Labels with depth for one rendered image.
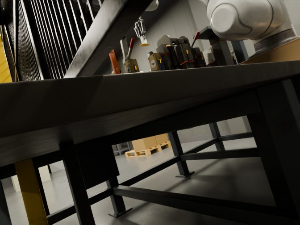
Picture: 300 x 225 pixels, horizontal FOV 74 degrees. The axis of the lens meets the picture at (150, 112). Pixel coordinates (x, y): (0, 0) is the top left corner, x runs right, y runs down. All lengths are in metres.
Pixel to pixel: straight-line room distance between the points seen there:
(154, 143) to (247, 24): 4.20
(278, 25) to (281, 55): 0.14
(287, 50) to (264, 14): 0.16
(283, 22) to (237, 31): 0.26
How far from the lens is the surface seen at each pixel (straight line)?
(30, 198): 1.59
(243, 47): 1.83
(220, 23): 0.84
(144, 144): 4.66
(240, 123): 3.91
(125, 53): 1.27
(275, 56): 0.95
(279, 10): 1.03
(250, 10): 0.85
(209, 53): 1.76
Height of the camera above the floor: 0.64
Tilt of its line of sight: 4 degrees up
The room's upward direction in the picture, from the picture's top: 17 degrees counter-clockwise
